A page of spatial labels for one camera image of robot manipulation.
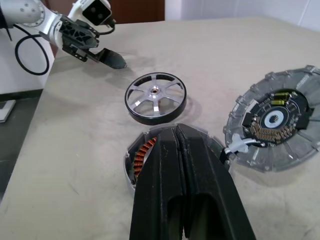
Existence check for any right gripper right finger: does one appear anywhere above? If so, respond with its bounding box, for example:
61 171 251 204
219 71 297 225
175 123 258 240

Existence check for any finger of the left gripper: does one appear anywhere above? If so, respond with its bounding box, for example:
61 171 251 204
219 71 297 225
86 47 129 70

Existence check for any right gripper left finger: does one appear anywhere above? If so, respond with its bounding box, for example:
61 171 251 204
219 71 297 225
129 124 188 240

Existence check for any motor stator with copper windings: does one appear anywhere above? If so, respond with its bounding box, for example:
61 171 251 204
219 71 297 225
123 124 231 198

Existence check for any silver spoked motor rotor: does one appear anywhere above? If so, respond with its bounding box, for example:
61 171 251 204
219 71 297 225
124 71 189 126

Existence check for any grey motor cover with board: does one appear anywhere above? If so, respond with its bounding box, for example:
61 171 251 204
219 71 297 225
222 64 320 174

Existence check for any brown wooden panel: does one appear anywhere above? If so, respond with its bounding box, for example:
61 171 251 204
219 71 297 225
106 0 166 25

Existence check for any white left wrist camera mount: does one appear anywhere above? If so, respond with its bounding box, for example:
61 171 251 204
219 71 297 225
49 0 114 51

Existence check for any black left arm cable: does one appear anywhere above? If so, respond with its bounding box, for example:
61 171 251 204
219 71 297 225
6 21 116 76

